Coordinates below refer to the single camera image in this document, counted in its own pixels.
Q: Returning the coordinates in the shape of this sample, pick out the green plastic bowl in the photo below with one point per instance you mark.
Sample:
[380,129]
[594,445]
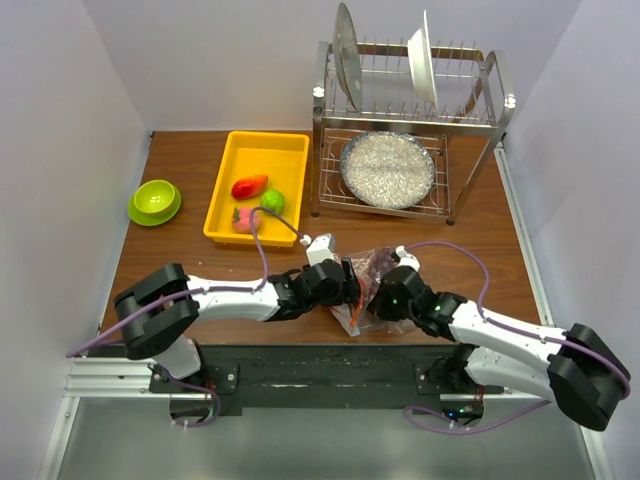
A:
[154,203]

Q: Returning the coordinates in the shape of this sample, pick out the grey metal plate upright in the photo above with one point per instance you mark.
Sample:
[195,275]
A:
[347,57]

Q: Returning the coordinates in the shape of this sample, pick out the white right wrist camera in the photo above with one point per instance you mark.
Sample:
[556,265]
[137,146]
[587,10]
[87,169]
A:
[406,258]

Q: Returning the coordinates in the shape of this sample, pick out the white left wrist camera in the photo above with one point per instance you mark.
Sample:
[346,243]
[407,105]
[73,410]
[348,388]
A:
[319,249]

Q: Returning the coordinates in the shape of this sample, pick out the purple fake grapes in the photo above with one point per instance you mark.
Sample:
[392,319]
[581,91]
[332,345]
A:
[382,261]

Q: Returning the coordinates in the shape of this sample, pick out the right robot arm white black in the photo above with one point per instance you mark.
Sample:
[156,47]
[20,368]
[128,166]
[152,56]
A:
[573,369]

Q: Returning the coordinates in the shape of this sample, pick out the white plate upright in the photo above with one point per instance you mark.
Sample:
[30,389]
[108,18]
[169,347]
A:
[421,66]

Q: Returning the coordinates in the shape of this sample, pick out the aluminium frame rail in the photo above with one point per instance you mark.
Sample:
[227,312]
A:
[308,412]

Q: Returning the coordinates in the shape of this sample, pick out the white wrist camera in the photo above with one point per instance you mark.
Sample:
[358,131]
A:
[406,258]
[319,249]

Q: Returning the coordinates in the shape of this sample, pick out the green fake fruit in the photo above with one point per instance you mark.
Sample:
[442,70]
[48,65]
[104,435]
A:
[273,200]

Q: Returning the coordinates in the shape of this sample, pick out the speckled blue rim plate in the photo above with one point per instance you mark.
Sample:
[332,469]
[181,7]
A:
[387,170]

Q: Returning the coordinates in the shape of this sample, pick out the clear zip top bag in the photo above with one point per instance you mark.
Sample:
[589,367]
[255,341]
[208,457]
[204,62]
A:
[355,320]

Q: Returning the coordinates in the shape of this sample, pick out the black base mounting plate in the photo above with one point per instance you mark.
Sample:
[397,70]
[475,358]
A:
[336,376]

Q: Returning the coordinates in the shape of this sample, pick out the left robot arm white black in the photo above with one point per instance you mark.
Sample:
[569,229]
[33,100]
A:
[155,313]

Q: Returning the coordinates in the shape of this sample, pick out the steel dish rack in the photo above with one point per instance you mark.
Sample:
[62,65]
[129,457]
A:
[477,99]

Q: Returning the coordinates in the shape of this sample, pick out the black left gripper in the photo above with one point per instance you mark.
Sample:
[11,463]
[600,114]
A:
[348,290]

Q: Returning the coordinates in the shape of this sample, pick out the yellow plastic tray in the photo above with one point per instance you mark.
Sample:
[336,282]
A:
[281,156]

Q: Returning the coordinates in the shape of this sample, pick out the orange red fake mango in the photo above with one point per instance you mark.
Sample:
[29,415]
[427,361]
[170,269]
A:
[249,187]

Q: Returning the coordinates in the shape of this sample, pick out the pink fake meat pack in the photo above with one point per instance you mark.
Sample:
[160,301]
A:
[244,220]

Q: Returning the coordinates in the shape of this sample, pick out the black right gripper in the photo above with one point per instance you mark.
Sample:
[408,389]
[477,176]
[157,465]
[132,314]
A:
[378,308]

